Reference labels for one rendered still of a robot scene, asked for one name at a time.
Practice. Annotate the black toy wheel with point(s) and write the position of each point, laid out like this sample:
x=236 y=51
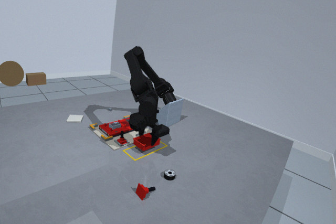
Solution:
x=169 y=174

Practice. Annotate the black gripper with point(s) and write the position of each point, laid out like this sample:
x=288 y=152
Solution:
x=157 y=131

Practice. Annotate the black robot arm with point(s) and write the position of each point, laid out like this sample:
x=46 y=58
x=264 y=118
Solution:
x=143 y=90

